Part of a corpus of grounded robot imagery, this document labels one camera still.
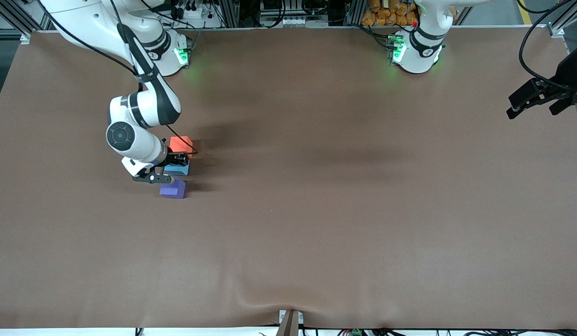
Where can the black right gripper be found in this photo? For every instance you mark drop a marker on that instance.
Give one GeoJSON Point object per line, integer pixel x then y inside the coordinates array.
{"type": "Point", "coordinates": [173, 159]}

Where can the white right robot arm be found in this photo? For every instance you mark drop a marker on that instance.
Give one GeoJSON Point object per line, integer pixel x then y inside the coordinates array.
{"type": "Point", "coordinates": [139, 144]}

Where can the purple foam block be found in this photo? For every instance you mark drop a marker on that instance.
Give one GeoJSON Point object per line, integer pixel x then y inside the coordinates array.
{"type": "Point", "coordinates": [174, 191]}

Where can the aluminium frame profile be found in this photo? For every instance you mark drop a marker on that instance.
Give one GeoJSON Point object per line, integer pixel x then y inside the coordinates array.
{"type": "Point", "coordinates": [227, 11]}
{"type": "Point", "coordinates": [561, 25]}
{"type": "Point", "coordinates": [355, 11]}

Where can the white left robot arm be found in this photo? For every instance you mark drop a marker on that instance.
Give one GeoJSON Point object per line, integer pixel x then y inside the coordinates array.
{"type": "Point", "coordinates": [416, 56]}

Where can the white terminal block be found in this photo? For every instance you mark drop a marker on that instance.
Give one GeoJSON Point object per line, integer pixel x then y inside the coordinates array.
{"type": "Point", "coordinates": [295, 21]}

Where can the blue foam block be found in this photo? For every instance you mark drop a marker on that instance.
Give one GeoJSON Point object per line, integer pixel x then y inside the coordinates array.
{"type": "Point", "coordinates": [181, 171]}

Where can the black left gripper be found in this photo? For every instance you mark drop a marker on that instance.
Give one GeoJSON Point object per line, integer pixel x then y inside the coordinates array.
{"type": "Point", "coordinates": [567, 74]}

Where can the orange foam block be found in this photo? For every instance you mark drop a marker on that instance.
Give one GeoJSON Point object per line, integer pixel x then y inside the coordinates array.
{"type": "Point", "coordinates": [178, 143]}

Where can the brown table cover sheet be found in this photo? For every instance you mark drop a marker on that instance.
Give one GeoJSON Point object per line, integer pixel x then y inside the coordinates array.
{"type": "Point", "coordinates": [316, 233]}

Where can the brown table edge clamp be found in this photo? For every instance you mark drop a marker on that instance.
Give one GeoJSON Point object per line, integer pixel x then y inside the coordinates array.
{"type": "Point", "coordinates": [288, 324]}

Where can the white power strip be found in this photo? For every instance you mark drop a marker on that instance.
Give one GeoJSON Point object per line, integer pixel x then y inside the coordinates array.
{"type": "Point", "coordinates": [195, 16]}

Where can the bag of orange items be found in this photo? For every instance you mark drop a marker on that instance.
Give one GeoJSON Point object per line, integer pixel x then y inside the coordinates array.
{"type": "Point", "coordinates": [386, 11]}

